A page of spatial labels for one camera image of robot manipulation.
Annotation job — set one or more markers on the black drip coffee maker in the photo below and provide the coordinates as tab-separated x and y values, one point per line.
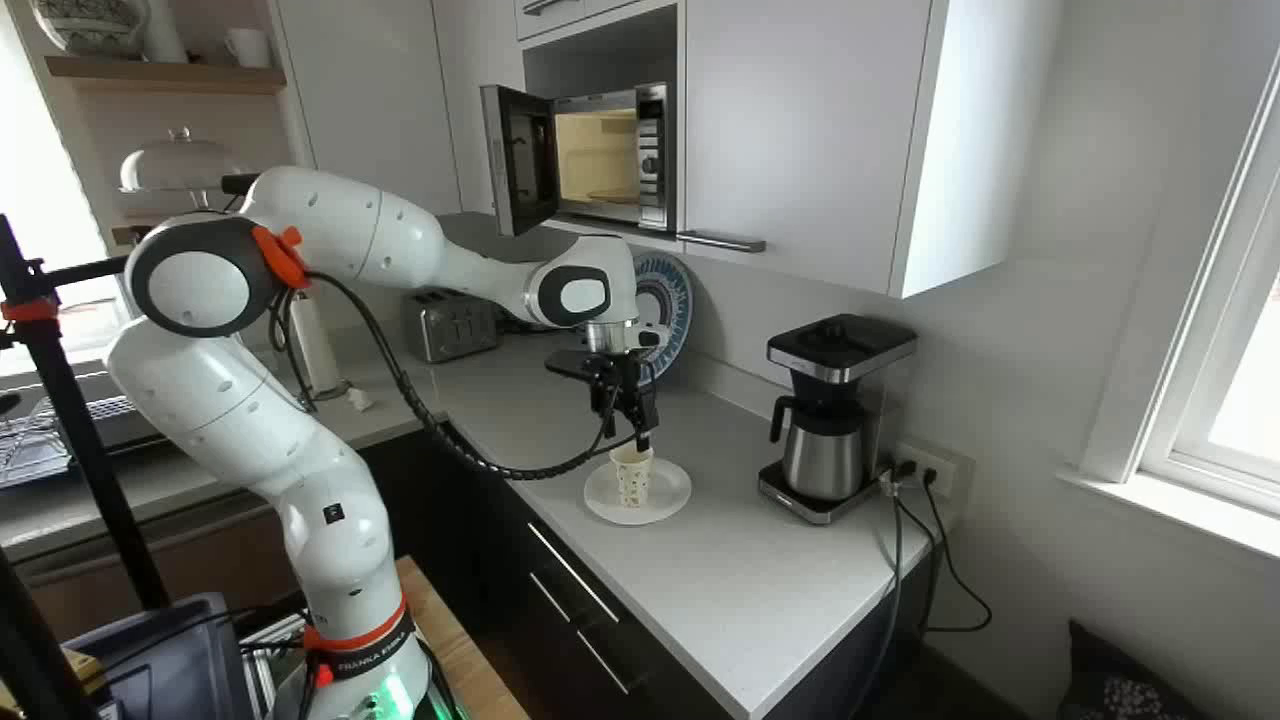
842	349

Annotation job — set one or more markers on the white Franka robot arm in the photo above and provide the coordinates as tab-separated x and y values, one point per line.
252	414

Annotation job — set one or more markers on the blue patterned decorative plate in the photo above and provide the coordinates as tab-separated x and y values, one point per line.
670	315

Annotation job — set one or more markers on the stainless steel microwave body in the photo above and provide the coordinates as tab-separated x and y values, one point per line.
618	157

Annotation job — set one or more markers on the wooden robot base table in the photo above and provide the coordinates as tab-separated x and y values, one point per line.
463	655

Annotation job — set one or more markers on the small white shaker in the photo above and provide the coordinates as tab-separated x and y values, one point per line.
363	397

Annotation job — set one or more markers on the black tripod stand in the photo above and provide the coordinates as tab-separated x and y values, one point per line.
81	425

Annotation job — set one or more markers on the small white mug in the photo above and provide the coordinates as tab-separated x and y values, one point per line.
248	45

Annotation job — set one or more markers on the patterned bowl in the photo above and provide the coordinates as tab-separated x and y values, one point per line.
84	26

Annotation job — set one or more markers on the dark lower kitchen cabinet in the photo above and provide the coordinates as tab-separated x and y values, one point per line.
534	626

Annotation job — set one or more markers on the open microwave oven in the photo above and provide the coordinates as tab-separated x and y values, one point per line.
601	45

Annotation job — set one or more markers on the white patterned cup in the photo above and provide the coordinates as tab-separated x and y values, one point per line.
633	479

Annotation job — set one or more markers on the dark blue box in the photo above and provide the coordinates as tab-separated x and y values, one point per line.
165	665

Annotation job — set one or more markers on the stainless steel coffee carafe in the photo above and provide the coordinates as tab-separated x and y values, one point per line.
823	453

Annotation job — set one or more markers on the white wall power outlet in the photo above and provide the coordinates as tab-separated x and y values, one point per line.
929	469

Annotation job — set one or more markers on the stainless steel microwave door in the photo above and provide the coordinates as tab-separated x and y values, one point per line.
517	162

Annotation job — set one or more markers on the white round plate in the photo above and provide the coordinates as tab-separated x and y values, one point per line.
660	500

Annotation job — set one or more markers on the white cake dome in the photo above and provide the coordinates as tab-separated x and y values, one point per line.
174	162

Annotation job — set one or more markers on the dark patterned cushion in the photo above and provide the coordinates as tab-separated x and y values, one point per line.
1123	683

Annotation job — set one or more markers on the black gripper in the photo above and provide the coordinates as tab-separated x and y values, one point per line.
618	371

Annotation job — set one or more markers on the white upper cabinet door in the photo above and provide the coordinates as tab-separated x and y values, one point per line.
802	135

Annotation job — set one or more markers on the white window frame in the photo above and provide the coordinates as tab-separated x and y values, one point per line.
1201	402

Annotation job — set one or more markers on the wooden wall shelf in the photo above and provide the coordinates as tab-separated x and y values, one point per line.
160	74

